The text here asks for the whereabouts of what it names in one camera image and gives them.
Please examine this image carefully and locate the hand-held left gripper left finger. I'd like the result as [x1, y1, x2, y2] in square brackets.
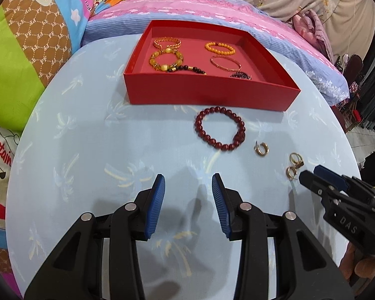
[24, 174, 166, 300]

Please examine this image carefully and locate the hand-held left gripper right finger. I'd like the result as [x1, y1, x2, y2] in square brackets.
[211, 173, 354, 300]

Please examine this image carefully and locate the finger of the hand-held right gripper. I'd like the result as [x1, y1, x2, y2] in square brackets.
[313, 165, 351, 192]
[299, 170, 338, 205]

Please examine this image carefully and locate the pair of gold rings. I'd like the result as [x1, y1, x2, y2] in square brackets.
[289, 152, 305, 167]

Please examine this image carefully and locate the small hoop earring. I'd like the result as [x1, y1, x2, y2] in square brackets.
[254, 141, 269, 157]

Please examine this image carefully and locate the dark red bead bracelet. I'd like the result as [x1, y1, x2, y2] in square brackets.
[194, 107, 247, 151]

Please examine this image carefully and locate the red cardboard box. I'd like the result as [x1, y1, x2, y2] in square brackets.
[123, 19, 301, 112]

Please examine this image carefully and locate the thin rose-gold bangle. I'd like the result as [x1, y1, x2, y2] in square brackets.
[210, 55, 242, 72]

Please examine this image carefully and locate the black bead bracelet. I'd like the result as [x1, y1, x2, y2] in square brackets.
[166, 64, 207, 76]

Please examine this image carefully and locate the yellow large-bead bracelet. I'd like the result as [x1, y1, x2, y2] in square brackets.
[149, 46, 186, 72]

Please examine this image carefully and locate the orange bead bracelet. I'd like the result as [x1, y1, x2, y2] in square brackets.
[205, 41, 236, 56]

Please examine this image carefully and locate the gold bangle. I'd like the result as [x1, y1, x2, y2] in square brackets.
[153, 36, 181, 51]

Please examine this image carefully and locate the person's right hand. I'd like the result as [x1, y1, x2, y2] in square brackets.
[339, 243, 375, 288]

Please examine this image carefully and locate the dark metal chair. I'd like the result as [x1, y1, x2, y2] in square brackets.
[336, 53, 365, 132]

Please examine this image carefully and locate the pink quilted cloth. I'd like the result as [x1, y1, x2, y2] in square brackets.
[292, 9, 335, 63]

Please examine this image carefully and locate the cartoon monkey printed blanket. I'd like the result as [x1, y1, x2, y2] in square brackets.
[0, 0, 135, 300]

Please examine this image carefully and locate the pink striped bedsheet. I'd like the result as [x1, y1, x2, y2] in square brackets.
[81, 0, 351, 107]

